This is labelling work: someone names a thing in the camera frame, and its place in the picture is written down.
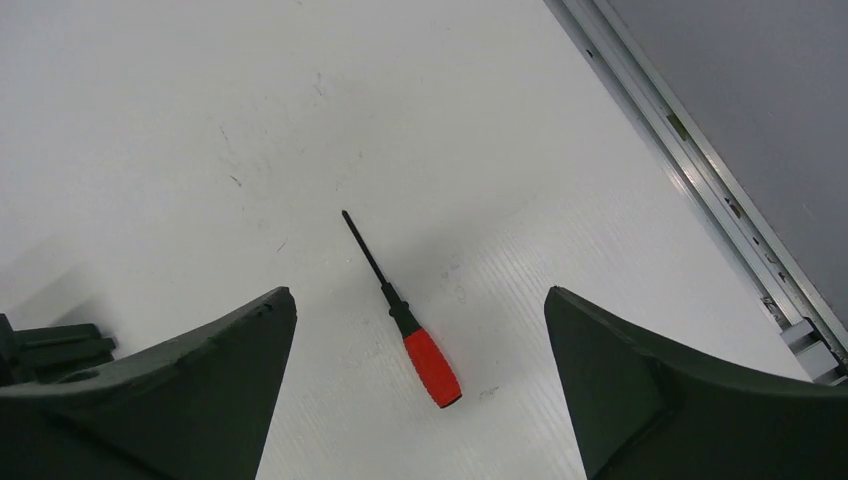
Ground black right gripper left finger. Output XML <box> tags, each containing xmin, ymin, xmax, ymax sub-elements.
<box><xmin>1</xmin><ymin>287</ymin><xmax>297</xmax><ymax>479</ymax></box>

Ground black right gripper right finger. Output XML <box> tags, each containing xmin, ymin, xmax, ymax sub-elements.
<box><xmin>544</xmin><ymin>286</ymin><xmax>847</xmax><ymax>479</ymax></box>

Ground red handled screwdriver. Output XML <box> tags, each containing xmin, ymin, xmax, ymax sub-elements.
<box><xmin>341</xmin><ymin>210</ymin><xmax>462</xmax><ymax>409</ymax></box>

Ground aluminium frame rail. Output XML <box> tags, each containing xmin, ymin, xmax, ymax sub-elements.
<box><xmin>547</xmin><ymin>1</ymin><xmax>847</xmax><ymax>387</ymax></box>

